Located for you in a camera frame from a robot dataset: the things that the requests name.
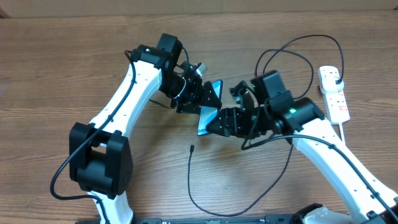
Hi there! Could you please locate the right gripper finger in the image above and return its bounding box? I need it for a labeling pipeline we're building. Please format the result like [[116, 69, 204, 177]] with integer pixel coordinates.
[[217, 107, 238, 124], [206, 119, 231, 137]]

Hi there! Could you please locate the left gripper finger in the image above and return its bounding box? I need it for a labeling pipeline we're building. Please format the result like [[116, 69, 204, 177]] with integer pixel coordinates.
[[202, 80, 223, 110], [176, 104, 201, 114]]

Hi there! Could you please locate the Galaxy S24+ smartphone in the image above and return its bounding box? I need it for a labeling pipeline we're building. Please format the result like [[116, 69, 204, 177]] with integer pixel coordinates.
[[197, 80, 223, 136]]

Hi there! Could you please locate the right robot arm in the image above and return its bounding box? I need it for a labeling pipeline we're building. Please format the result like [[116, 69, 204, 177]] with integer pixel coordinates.
[[206, 70, 397, 223]]

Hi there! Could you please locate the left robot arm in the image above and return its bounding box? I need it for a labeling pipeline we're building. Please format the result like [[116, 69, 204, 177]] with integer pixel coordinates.
[[68, 34, 223, 223]]

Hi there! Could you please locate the white charger plug adapter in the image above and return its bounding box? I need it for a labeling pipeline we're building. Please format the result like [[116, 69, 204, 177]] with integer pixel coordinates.
[[320, 77, 345, 94]]

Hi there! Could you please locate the white power strip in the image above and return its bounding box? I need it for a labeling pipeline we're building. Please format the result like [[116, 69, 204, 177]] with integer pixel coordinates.
[[317, 65, 351, 126]]

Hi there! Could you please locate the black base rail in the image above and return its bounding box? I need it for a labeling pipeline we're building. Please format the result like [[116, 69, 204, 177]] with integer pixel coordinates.
[[74, 213, 299, 224]]

